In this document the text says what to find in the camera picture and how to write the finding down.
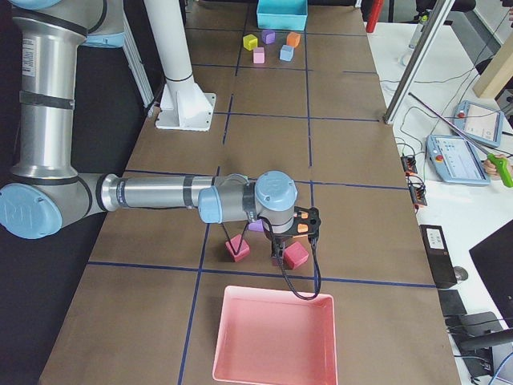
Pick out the aluminium frame post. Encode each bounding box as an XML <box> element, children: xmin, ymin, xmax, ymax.
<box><xmin>383</xmin><ymin>0</ymin><xmax>455</xmax><ymax>124</ymax></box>

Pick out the purple block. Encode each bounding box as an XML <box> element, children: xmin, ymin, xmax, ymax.
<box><xmin>261</xmin><ymin>29</ymin><xmax>276</xmax><ymax>45</ymax></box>
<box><xmin>248</xmin><ymin>220</ymin><xmax>264</xmax><ymax>233</ymax></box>

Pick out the light blue block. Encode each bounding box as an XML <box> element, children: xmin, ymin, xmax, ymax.
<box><xmin>279</xmin><ymin>44</ymin><xmax>295</xmax><ymax>62</ymax></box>

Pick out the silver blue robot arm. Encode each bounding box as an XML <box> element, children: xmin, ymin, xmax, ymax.
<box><xmin>1</xmin><ymin>1</ymin><xmax>321</xmax><ymax>265</ymax></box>

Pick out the orange black connector board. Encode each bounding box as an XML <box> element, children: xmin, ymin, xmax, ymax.
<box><xmin>400</xmin><ymin>155</ymin><xmax>427</xmax><ymax>211</ymax></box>

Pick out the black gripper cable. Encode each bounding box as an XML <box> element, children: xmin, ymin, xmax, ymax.
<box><xmin>224</xmin><ymin>218</ymin><xmax>322</xmax><ymax>301</ymax></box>

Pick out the yellow block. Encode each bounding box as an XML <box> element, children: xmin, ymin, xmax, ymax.
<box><xmin>243</xmin><ymin>34</ymin><xmax>258</xmax><ymax>51</ymax></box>

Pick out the pink tray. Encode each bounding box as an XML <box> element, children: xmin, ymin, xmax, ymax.
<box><xmin>212</xmin><ymin>286</ymin><xmax>338</xmax><ymax>384</ymax></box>

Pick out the purple block near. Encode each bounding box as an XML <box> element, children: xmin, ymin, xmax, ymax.
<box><xmin>248</xmin><ymin>220</ymin><xmax>264</xmax><ymax>233</ymax></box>

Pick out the red bottle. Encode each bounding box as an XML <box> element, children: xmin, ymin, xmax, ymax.
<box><xmin>366</xmin><ymin>0</ymin><xmax>384</xmax><ymax>34</ymax></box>

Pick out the teach pendant far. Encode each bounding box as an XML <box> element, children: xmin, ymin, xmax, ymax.
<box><xmin>453</xmin><ymin>100</ymin><xmax>505</xmax><ymax>148</ymax></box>

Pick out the dark red block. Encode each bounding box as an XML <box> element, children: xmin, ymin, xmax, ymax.
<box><xmin>225</xmin><ymin>234</ymin><xmax>250</xmax><ymax>262</ymax></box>
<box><xmin>282</xmin><ymin>241</ymin><xmax>309</xmax><ymax>270</ymax></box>

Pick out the blue bin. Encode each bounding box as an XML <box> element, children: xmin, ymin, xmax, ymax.
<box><xmin>256</xmin><ymin>0</ymin><xmax>308</xmax><ymax>31</ymax></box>

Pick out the long grabber stick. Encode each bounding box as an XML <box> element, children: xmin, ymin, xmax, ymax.
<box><xmin>408</xmin><ymin>92</ymin><xmax>513</xmax><ymax>188</ymax></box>

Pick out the teach pendant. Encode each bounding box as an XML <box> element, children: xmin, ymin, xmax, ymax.
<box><xmin>426</xmin><ymin>135</ymin><xmax>490</xmax><ymax>186</ymax></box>
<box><xmin>453</xmin><ymin>100</ymin><xmax>505</xmax><ymax>148</ymax></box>

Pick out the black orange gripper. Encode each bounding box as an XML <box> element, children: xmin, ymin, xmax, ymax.
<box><xmin>271</xmin><ymin>206</ymin><xmax>321</xmax><ymax>267</ymax></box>

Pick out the purple block far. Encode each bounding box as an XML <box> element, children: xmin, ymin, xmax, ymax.
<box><xmin>261</xmin><ymin>29</ymin><xmax>276</xmax><ymax>45</ymax></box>

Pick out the orange block far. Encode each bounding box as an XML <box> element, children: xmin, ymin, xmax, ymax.
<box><xmin>286</xmin><ymin>32</ymin><xmax>301</xmax><ymax>48</ymax></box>

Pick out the pink block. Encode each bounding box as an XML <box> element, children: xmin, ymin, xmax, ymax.
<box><xmin>252</xmin><ymin>47</ymin><xmax>265</xmax><ymax>64</ymax></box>

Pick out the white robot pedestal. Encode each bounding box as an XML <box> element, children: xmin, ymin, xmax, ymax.
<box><xmin>144</xmin><ymin>0</ymin><xmax>216</xmax><ymax>132</ymax></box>

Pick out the dark red block right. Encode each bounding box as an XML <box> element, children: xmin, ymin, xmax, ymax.
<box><xmin>282</xmin><ymin>241</ymin><xmax>309</xmax><ymax>270</ymax></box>

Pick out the dark red block left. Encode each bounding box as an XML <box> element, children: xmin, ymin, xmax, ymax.
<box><xmin>225</xmin><ymin>234</ymin><xmax>250</xmax><ymax>262</ymax></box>

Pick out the teach pendant near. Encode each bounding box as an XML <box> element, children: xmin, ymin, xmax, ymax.
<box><xmin>426</xmin><ymin>135</ymin><xmax>490</xmax><ymax>186</ymax></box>

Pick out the black monitor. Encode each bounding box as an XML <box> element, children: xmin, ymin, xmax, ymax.
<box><xmin>470</xmin><ymin>227</ymin><xmax>512</xmax><ymax>324</ymax></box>

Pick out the person's hand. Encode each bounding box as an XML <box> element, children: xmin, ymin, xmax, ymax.
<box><xmin>483</xmin><ymin>154</ymin><xmax>511</xmax><ymax>180</ymax></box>

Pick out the black power box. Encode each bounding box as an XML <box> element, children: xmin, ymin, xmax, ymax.
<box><xmin>419</xmin><ymin>225</ymin><xmax>457</xmax><ymax>289</ymax></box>

